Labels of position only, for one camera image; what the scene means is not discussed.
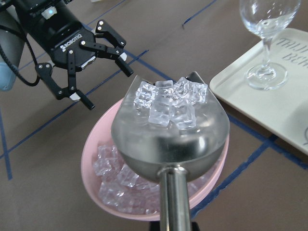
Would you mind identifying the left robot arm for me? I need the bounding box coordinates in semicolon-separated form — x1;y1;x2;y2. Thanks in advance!
0;0;133;109

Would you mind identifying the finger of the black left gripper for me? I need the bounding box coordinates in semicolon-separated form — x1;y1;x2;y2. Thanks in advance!
35;50;94;110
80;19;134;77

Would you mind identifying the clear wine glass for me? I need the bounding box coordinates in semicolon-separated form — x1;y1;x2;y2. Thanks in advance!
239;0;301;90

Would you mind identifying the clear ice cubes pile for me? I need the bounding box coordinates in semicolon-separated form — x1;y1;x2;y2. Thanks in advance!
93;78;207;214

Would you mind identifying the cream bear serving tray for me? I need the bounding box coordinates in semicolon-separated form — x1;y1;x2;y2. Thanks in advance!
209;28;308;154

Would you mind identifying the stainless steel ice scoop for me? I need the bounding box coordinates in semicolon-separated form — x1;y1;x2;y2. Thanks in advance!
111;76;230;231

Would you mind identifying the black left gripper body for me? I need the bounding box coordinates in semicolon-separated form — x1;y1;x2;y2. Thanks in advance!
14;0;95;72

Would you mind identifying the pink bowl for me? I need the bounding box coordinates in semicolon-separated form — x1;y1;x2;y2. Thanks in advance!
81;99;230;221

